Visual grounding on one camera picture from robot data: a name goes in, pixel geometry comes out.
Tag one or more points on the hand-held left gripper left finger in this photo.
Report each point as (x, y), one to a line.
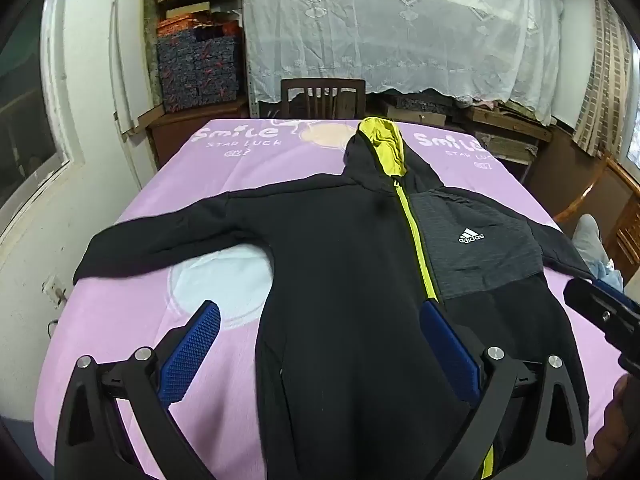
(192, 345)

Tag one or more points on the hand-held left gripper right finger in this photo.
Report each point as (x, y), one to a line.
(447, 345)

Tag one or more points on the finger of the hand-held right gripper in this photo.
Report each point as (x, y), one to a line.
(595, 305)

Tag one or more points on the black hooded jacket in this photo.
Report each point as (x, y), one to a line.
(345, 270)

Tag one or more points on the person's right hand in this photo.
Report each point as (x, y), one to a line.
(617, 430)

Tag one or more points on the person's grey pants leg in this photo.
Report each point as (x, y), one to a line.
(590, 240)

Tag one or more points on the pink tablecloth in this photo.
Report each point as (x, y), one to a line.
(230, 160)

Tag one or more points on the wooden cabinet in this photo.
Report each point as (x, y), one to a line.
(180, 130)

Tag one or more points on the checked curtain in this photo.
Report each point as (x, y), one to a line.
(602, 85)

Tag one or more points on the low wooden shelf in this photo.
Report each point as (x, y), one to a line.
(480, 115)

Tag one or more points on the sliding glass window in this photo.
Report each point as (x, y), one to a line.
(25, 135)

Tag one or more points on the stack of blue patterned boxes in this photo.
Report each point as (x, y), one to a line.
(200, 70)

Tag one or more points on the wooden chair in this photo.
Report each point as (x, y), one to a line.
(322, 97)

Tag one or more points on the white board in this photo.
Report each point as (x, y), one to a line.
(125, 60)

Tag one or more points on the stack of orange boxes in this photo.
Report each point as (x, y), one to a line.
(175, 25)

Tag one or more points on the white lace cloth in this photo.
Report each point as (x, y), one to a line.
(400, 25)

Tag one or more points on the wooden furniture frame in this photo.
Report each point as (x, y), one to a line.
(575, 200)

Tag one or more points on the wall socket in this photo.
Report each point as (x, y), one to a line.
(60, 294)

